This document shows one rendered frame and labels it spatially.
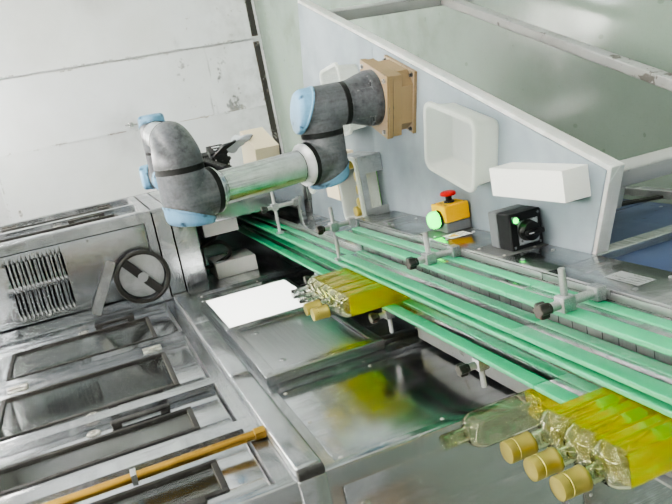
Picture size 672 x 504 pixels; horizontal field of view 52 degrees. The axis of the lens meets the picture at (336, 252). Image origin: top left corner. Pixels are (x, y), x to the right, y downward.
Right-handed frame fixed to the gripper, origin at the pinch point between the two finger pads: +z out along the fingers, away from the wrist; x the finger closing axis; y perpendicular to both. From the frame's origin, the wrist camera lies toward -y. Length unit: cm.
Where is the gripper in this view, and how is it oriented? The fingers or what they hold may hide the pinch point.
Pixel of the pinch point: (255, 156)
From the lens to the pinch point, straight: 221.0
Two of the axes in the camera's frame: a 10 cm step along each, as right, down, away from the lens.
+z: 9.2, -2.5, 3.1
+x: 0.5, 8.4, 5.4
